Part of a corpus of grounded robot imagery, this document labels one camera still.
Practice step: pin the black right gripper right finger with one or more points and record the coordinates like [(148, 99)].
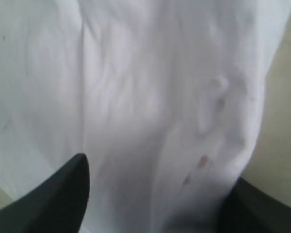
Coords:
[(249, 210)]

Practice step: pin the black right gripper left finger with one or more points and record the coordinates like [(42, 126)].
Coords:
[(58, 205)]

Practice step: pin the white t-shirt red logo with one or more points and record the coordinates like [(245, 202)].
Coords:
[(165, 97)]

